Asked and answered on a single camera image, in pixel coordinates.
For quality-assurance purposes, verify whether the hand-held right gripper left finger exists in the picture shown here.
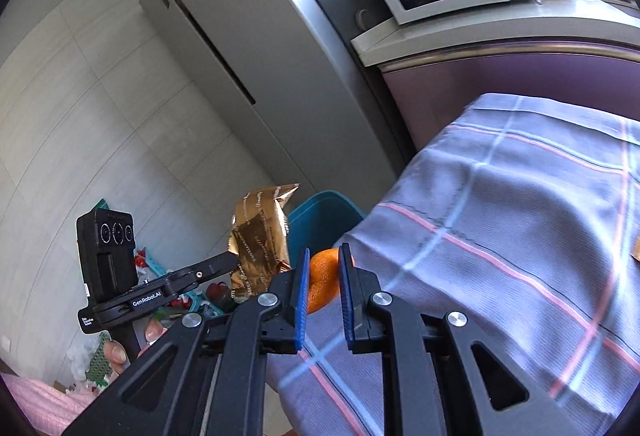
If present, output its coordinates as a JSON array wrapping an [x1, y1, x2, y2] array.
[[62, 247, 312, 436]]

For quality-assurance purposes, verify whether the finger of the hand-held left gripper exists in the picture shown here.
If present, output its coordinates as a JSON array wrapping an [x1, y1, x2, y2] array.
[[192, 252, 242, 288]]

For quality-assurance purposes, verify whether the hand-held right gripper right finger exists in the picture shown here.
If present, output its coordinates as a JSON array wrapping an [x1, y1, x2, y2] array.
[[338, 243, 581, 436]]

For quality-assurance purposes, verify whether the mandarin orange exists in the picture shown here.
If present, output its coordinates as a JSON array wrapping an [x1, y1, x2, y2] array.
[[306, 248, 357, 315]]

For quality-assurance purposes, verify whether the gold foil wrapper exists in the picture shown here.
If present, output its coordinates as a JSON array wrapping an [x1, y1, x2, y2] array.
[[229, 183, 301, 304]]

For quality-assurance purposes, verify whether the blue plastic bin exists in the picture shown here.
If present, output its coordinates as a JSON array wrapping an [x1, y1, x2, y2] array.
[[286, 189, 367, 267]]

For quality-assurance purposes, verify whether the person's left hand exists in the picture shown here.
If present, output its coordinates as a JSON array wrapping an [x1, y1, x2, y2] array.
[[102, 318, 169, 375]]

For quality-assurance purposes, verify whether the pink cloth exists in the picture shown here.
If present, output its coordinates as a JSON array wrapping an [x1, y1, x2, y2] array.
[[0, 372, 103, 436]]

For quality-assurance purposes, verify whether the grey checked cloth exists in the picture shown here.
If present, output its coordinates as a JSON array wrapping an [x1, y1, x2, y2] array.
[[265, 92, 640, 436]]

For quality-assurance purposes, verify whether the purple kitchen counter cabinet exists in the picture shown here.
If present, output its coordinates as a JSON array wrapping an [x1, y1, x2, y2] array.
[[350, 0, 640, 152]]

